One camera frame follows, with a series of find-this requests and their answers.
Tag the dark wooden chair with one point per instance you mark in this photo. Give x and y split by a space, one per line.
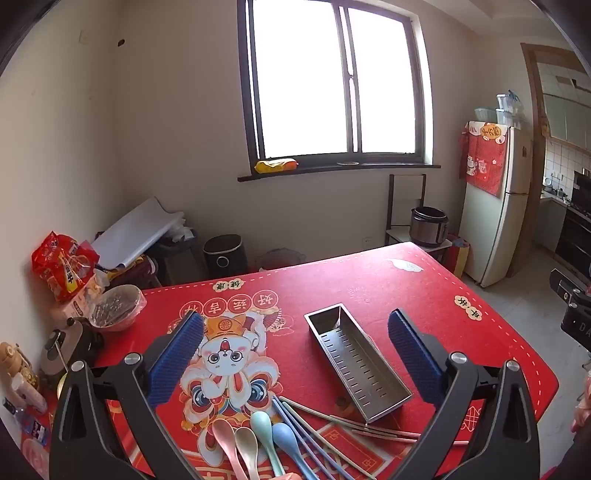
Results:
392 203

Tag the pink spoon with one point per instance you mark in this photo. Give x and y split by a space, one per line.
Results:
224 436

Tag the kitchen wall cabinet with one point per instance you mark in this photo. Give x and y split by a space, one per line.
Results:
568 115

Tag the wooden door frame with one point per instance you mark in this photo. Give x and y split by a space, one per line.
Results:
528 92

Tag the bowl with plastic wrap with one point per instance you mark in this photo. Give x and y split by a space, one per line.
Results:
117 307

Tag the person's right hand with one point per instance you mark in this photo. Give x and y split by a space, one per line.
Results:
585 406

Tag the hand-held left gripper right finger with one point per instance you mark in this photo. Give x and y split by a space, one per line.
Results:
413 355

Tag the blue chopstick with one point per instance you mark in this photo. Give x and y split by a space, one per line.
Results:
330 457
318 457

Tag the dark window sill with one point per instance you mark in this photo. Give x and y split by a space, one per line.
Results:
369 170

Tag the red printed table mat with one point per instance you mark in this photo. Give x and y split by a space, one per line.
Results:
323 286

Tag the black air fryer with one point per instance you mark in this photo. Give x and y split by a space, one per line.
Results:
225 256

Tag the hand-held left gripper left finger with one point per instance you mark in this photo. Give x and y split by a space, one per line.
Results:
178 355

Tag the green spoon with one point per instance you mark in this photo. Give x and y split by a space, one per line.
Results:
263 429

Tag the dark framed window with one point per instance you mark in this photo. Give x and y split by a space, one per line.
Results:
300 83

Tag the red printed cloth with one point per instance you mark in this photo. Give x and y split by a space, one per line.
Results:
485 161

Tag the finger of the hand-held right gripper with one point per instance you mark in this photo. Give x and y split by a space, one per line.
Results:
568 285

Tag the clear plastic bottle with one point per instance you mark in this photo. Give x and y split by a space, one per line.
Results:
27 422

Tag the black storage bin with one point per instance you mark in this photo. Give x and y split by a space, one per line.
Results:
178 263

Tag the white refrigerator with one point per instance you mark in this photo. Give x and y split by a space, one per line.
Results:
503 230

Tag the steel pressure cooker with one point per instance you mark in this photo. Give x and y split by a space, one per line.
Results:
429 226

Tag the clear plastic container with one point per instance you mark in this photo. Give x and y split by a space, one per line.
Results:
510 102
510 119
485 115

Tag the blue spoon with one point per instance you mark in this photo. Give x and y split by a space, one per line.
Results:
284 438

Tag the beige spoon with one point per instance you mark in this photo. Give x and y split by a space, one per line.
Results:
247 445

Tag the small dark appliance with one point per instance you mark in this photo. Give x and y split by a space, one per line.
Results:
69 344

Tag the stainless steel utensil tray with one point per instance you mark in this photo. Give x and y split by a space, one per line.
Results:
355 364

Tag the red gift box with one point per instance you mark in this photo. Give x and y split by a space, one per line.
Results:
459 256

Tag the red snack bag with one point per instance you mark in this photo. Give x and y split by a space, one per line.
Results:
60 263

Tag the yellow packet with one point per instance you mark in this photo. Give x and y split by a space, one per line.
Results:
276 165

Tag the black kitchen oven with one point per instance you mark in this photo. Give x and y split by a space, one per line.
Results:
575 230

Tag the white plastic lid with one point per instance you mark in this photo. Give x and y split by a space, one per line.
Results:
134 230

